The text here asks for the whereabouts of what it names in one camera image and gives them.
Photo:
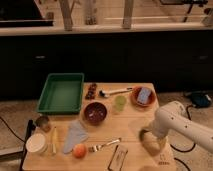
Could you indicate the light blue cloth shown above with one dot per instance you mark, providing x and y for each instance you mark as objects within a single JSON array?
[{"x": 75, "y": 135}]

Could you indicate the green plastic tray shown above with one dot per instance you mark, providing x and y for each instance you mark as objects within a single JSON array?
[{"x": 61, "y": 94}]

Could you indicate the black rectangular device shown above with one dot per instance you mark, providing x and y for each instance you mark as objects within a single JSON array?
[{"x": 118, "y": 157}]

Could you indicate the purple bowl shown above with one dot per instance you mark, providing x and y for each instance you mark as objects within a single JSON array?
[{"x": 95, "y": 113}]

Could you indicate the small brown cup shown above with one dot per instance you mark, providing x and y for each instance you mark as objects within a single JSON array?
[{"x": 43, "y": 123}]

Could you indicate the blue sponge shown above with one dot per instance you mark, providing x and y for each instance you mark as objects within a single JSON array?
[{"x": 143, "y": 95}]

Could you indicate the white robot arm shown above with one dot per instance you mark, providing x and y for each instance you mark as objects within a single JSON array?
[{"x": 170, "y": 117}]

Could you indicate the white round container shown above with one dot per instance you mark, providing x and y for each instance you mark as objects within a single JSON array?
[{"x": 36, "y": 144}]

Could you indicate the dark blue floor object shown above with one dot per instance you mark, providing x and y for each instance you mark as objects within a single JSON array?
[{"x": 201, "y": 100}]

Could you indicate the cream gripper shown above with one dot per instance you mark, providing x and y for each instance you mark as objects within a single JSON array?
[{"x": 152, "y": 144}]

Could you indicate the green plastic cup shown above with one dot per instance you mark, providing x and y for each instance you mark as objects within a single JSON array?
[{"x": 120, "y": 102}]

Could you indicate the orange bowl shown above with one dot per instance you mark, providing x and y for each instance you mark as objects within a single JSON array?
[{"x": 134, "y": 95}]

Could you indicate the dark grape bunch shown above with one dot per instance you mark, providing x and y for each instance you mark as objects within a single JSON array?
[{"x": 91, "y": 91}]

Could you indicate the black table clamp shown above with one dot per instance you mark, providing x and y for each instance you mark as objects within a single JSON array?
[{"x": 30, "y": 128}]

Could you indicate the orange peach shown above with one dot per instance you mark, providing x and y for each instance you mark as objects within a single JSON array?
[{"x": 79, "y": 151}]

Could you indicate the silver fork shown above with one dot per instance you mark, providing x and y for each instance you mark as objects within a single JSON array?
[{"x": 96, "y": 148}]

